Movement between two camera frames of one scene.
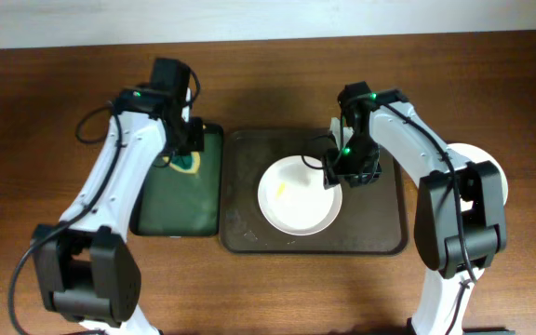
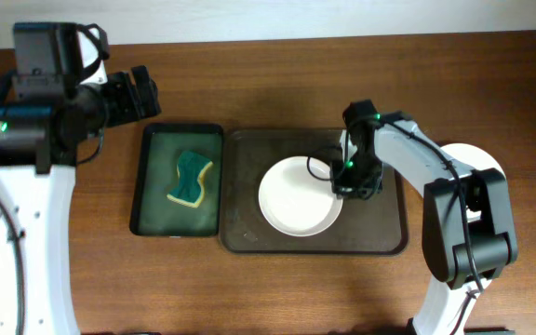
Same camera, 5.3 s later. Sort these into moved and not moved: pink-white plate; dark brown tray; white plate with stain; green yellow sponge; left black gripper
Moved: left black gripper; green yellow sponge
Not moved: white plate with stain; dark brown tray; pink-white plate
